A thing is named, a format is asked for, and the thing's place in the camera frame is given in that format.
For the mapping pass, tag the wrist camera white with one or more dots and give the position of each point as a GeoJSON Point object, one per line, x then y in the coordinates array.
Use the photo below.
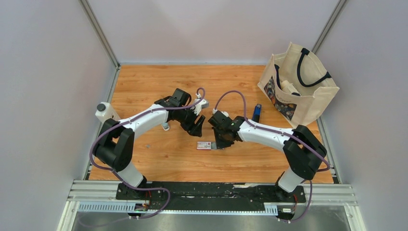
{"type": "Point", "coordinates": [214, 111]}
{"type": "Point", "coordinates": [199, 103]}

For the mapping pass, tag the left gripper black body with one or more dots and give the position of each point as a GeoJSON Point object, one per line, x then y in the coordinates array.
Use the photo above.
{"type": "Point", "coordinates": [186, 118]}

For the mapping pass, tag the canvas tote bag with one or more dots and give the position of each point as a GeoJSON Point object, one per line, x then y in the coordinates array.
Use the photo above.
{"type": "Point", "coordinates": [301, 67]}

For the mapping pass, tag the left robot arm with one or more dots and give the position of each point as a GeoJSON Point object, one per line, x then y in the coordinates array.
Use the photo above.
{"type": "Point", "coordinates": [113, 148]}

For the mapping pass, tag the white bottle black cap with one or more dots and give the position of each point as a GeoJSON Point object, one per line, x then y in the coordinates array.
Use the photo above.
{"type": "Point", "coordinates": [105, 111]}

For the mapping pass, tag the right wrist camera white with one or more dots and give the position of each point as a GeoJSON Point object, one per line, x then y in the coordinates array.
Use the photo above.
{"type": "Point", "coordinates": [214, 111]}

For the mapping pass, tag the light blue small stapler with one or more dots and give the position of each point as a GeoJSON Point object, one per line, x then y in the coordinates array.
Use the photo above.
{"type": "Point", "coordinates": [165, 126]}

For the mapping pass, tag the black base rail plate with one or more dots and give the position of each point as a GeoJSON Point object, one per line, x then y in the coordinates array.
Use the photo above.
{"type": "Point", "coordinates": [209, 196]}

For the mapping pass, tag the white item inside bag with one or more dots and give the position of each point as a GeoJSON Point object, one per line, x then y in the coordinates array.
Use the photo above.
{"type": "Point", "coordinates": [289, 88]}

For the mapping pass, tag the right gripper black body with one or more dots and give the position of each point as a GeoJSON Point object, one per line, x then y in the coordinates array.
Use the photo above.
{"type": "Point", "coordinates": [214, 129]}

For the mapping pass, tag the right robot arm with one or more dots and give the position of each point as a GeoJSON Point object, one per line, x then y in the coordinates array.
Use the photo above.
{"type": "Point", "coordinates": [303, 151]}

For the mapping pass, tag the red white staple box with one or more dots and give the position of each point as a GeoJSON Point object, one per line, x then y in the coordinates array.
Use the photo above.
{"type": "Point", "coordinates": [206, 145]}

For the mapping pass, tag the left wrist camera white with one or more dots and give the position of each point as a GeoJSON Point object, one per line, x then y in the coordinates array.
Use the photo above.
{"type": "Point", "coordinates": [199, 103]}

